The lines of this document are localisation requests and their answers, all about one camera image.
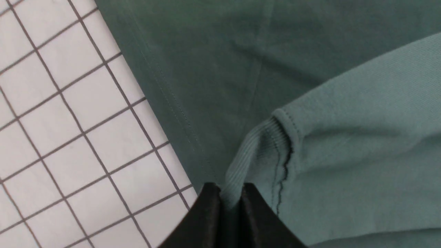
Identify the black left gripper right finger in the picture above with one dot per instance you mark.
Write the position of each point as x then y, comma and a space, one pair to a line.
259, 226

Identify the white grid table mat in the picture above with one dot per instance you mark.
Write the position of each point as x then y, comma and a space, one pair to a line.
84, 161

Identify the green long sleeve shirt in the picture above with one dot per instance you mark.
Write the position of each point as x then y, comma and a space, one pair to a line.
331, 108

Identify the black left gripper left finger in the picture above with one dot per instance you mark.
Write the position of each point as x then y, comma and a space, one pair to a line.
199, 227

